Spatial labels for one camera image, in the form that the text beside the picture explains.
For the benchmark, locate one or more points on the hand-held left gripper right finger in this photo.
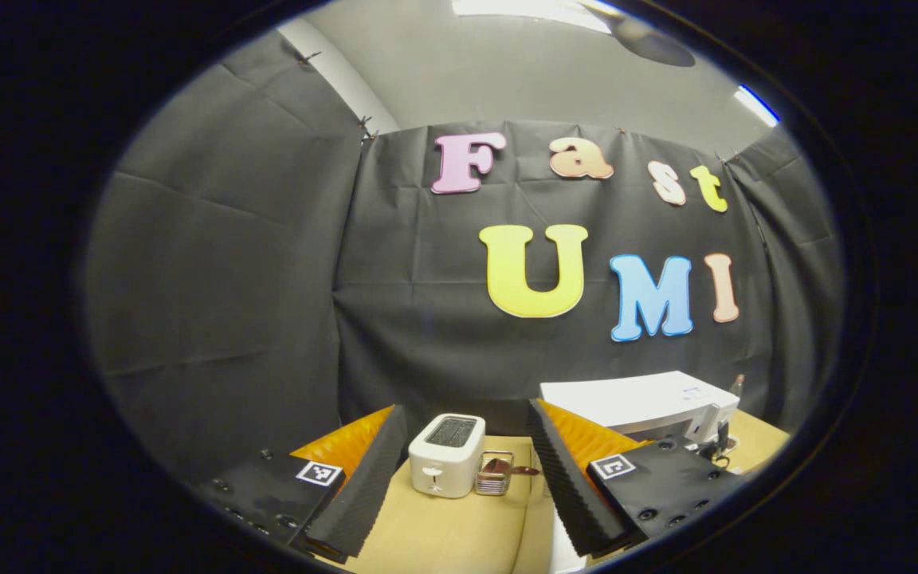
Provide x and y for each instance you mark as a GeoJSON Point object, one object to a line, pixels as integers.
{"type": "Point", "coordinates": [574, 494]}

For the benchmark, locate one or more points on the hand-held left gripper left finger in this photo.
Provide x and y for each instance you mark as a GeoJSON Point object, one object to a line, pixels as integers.
{"type": "Point", "coordinates": [363, 494]}

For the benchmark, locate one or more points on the white microwave oven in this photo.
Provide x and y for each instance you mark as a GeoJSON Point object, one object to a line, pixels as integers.
{"type": "Point", "coordinates": [626, 399]}

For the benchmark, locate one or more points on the clear bottle with red label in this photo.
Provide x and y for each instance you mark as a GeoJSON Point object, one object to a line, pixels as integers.
{"type": "Point", "coordinates": [738, 387]}

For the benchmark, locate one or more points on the white toaster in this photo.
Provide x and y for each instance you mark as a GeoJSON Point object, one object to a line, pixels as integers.
{"type": "Point", "coordinates": [443, 466]}

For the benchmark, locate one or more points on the black backdrop cloth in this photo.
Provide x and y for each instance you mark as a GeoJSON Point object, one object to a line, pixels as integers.
{"type": "Point", "coordinates": [228, 279]}

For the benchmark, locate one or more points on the small ceiling light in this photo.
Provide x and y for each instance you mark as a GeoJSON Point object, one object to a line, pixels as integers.
{"type": "Point", "coordinates": [755, 105]}

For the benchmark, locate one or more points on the large ceiling light panel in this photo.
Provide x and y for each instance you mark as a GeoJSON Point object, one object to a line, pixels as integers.
{"type": "Point", "coordinates": [531, 9]}

